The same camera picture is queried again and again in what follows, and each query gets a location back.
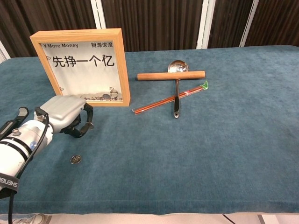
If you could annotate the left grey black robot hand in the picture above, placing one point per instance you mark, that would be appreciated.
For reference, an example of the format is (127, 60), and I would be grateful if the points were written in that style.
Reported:
(61, 112)

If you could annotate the silver coin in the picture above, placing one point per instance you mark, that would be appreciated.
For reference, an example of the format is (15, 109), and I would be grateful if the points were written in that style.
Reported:
(76, 159)
(91, 126)

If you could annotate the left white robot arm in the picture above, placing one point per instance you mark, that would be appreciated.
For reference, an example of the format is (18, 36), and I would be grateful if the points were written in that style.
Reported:
(14, 151)

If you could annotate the red chopsticks in plastic sleeve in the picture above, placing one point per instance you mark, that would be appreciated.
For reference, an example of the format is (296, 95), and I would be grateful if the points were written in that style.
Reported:
(154, 106)

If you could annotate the wooden rolling pin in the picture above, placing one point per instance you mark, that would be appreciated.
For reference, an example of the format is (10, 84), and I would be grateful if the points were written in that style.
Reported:
(163, 76)

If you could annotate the stainless steel ladle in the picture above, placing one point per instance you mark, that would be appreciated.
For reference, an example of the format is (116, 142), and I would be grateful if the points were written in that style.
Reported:
(177, 66)

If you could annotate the blue table cloth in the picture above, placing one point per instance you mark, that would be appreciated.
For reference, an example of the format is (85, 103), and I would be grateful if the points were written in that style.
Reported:
(187, 151)

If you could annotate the wooden frame money box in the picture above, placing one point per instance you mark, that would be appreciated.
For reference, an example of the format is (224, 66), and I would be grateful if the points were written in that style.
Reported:
(79, 70)

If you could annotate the white partition post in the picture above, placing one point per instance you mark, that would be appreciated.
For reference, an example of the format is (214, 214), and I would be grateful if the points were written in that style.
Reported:
(99, 16)
(3, 54)
(205, 23)
(248, 23)

